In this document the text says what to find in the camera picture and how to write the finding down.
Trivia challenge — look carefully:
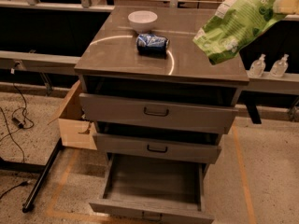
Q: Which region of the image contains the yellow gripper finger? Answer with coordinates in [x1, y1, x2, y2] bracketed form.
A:
[273, 0, 299, 15]

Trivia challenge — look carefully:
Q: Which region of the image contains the green rice chip bag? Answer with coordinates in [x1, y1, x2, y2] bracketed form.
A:
[193, 0, 284, 64]

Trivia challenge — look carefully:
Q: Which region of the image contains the grey drawer cabinet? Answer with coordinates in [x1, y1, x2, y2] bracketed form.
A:
[73, 6, 249, 179]

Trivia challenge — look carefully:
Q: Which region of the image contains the middle grey drawer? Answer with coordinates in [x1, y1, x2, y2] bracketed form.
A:
[93, 133, 221, 164]

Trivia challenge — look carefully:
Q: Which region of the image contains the grey drawer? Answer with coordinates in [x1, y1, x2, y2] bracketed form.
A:
[93, 133, 221, 164]
[79, 93, 237, 134]
[90, 154, 214, 224]

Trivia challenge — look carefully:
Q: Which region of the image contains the top grey drawer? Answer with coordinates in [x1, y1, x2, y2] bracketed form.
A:
[79, 93, 237, 134]

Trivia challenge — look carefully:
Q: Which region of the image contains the bottom grey drawer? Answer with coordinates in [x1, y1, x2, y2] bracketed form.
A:
[90, 154, 214, 224]

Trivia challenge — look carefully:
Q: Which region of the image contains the white bowl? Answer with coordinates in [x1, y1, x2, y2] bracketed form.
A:
[128, 10, 158, 33]

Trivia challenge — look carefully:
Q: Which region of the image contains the blue soda can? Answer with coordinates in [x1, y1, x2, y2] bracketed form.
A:
[136, 34, 169, 54]

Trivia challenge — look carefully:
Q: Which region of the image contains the cardboard box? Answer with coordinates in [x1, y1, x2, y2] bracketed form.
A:
[50, 81, 96, 150]

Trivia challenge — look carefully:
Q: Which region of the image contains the black power adapter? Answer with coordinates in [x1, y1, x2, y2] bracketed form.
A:
[11, 118, 23, 129]

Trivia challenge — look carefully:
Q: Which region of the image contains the black metal floor stand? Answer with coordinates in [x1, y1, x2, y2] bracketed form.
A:
[0, 139, 63, 213]

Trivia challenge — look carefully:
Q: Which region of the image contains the black floor cable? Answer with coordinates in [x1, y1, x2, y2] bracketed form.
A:
[0, 61, 35, 201]

